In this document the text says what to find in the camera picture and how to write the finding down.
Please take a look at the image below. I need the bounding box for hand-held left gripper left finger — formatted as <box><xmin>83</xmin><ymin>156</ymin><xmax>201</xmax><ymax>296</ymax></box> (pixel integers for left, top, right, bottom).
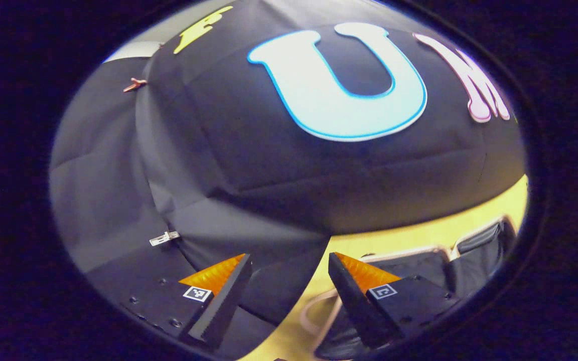
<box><xmin>111</xmin><ymin>253</ymin><xmax>253</xmax><ymax>351</ymax></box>

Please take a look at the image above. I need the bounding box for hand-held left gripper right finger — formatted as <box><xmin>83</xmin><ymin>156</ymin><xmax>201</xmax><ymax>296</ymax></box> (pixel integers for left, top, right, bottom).
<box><xmin>328</xmin><ymin>252</ymin><xmax>465</xmax><ymax>350</ymax></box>

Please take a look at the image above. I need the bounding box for pink suitcase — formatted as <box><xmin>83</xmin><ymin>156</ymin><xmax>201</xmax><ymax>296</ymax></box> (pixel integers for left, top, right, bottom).
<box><xmin>301</xmin><ymin>215</ymin><xmax>520</xmax><ymax>360</ymax></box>

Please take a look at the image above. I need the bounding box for small white clip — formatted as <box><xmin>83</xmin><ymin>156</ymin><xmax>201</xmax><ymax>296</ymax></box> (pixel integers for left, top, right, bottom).
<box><xmin>149</xmin><ymin>230</ymin><xmax>181</xmax><ymax>248</ymax></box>

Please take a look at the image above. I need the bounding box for small copper clip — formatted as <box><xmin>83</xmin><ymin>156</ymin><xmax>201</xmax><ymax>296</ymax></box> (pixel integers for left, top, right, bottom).
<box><xmin>122</xmin><ymin>77</ymin><xmax>148</xmax><ymax>94</ymax></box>

